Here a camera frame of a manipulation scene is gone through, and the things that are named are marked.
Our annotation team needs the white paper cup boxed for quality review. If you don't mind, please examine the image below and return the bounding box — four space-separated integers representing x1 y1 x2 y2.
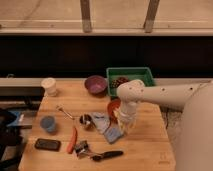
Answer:
41 78 57 97

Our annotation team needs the orange bowl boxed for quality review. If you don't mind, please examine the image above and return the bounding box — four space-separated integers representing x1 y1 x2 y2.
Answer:
107 99 121 122

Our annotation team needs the dark grape bunch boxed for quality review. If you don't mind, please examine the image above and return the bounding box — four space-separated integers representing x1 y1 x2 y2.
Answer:
111 77 129 88

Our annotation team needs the black smartphone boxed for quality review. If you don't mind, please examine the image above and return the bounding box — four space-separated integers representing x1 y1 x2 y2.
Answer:
35 138 61 151

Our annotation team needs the orange carrot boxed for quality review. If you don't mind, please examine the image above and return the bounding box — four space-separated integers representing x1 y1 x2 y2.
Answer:
67 126 78 154

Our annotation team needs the small dark metal cup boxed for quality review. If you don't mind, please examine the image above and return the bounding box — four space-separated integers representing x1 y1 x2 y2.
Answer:
79 114 93 130

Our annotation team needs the green plastic tray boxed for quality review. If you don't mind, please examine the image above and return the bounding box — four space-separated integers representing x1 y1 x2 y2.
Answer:
106 67 155 98

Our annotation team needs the purple bowl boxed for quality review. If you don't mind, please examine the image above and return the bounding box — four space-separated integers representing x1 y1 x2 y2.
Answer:
84 75 107 94

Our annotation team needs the blue object on floor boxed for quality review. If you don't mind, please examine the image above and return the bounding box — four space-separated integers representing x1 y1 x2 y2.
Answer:
7 110 34 128

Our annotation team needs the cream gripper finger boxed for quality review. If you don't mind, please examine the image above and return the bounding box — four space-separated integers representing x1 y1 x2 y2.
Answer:
127 120 136 133
117 119 125 133

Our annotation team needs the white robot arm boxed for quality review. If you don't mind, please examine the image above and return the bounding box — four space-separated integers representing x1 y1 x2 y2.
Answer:
116 79 213 171

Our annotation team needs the light blue cloth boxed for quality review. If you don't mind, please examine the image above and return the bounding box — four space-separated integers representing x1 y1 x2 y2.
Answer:
91 112 110 134

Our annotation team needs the black handled utensil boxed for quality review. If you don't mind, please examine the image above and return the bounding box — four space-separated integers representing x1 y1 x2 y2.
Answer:
90 151 124 162

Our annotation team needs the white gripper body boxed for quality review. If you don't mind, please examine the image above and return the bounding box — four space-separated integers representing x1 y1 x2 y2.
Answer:
118 101 138 123

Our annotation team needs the blue plastic cup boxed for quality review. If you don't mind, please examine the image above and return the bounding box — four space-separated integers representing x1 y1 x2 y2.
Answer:
40 116 56 133

